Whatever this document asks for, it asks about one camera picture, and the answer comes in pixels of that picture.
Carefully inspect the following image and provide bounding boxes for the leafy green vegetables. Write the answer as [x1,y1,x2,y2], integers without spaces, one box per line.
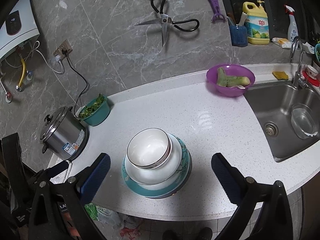
[78,94,106,119]

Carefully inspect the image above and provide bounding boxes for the stainless steel sink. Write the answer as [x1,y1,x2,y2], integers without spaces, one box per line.
[245,81,319,163]

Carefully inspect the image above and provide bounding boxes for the clear glass bowl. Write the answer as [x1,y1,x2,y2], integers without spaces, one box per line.
[291,103,319,139]

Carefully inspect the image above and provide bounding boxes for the blue utensil holder cup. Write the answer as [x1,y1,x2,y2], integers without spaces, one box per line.
[229,25,248,47]

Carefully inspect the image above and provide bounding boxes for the white water heater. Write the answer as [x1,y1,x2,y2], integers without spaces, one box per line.
[0,0,40,61]

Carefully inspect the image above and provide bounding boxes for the teal rimmed white plate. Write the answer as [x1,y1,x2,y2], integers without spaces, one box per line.
[121,128,192,199]

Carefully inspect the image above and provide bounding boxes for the white spray bottle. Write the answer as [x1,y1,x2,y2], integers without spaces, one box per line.
[285,5,299,42]

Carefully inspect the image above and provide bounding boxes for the brown rimmed white bowl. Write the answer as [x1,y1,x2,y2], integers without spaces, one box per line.
[126,128,172,169]

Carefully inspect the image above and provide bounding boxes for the yellow sponge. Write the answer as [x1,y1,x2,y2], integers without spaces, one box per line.
[272,71,289,80]

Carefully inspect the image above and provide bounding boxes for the black power cable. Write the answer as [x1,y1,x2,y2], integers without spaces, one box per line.
[62,49,90,117]

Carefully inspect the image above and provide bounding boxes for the black handled kitchen scissors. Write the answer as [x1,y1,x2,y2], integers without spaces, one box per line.
[136,0,200,46]

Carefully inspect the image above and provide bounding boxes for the white ceramic bowl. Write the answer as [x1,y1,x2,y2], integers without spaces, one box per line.
[123,133,187,188]

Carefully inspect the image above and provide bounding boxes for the purple vegetable peeler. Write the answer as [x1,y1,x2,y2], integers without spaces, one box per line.
[208,0,226,23]

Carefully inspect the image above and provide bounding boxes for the steel rice cooker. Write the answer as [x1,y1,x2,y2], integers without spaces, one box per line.
[40,107,89,161]

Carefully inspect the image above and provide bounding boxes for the small white red cup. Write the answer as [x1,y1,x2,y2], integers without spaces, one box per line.
[306,65,319,79]

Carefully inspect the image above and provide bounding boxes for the sink drain strainer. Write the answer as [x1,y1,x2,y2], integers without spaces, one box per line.
[264,121,279,137]

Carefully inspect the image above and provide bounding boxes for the purple plastic bowl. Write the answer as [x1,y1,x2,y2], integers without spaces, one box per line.
[206,64,255,98]

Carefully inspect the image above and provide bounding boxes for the teal plastic bowl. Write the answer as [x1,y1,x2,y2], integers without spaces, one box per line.
[78,94,111,126]

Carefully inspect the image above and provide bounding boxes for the red mat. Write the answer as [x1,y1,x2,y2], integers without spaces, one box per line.
[302,70,319,87]

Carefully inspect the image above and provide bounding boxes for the yellow white soap packet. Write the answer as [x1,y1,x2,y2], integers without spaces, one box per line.
[272,37,292,49]

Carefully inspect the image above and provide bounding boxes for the wall power socket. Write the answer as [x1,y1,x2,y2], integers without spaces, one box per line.
[53,39,73,61]

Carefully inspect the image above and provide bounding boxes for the chrome faucet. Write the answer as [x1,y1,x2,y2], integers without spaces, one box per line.
[290,36,308,89]

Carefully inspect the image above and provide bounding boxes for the green vegetable in purple bowl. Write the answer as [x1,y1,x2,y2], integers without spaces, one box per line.
[216,67,251,87]

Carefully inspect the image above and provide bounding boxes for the yellow dish soap bottle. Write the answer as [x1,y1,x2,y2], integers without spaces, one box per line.
[242,0,270,45]

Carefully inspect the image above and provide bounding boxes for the yellow gas hose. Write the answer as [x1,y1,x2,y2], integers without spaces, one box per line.
[16,56,27,91]

